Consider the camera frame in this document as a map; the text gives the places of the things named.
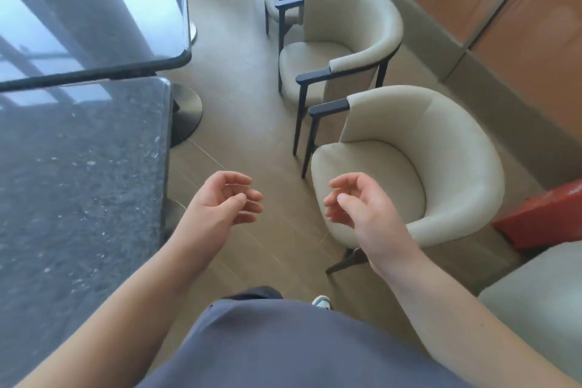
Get person's right hand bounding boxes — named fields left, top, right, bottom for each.
left=323, top=172, right=421, bottom=277

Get person's left hand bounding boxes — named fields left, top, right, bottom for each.
left=175, top=170, right=264, bottom=252

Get person's right forearm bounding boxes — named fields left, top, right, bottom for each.
left=368, top=249, right=578, bottom=388

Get person's left forearm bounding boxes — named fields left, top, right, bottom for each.
left=14, top=231, right=216, bottom=388

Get dark trousers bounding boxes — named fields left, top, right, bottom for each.
left=222, top=286, right=284, bottom=302

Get grey shirt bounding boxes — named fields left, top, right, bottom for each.
left=136, top=297, right=476, bottom=388

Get red box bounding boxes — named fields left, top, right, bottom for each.
left=491, top=179, right=582, bottom=251

